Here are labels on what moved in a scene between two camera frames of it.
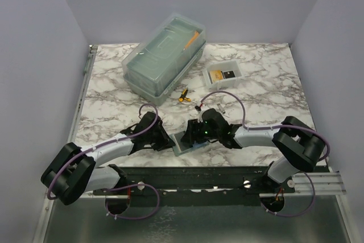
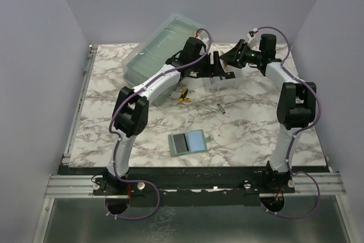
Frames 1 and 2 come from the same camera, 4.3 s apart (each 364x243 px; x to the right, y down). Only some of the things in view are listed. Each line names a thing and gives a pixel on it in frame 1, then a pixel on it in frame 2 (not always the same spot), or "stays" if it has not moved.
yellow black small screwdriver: [183, 96] stays
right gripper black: [193, 126] to [234, 57]
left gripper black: [165, 141] to [217, 70]
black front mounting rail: [195, 186] stays
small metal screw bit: [220, 108] stays
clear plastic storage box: [164, 53] stays
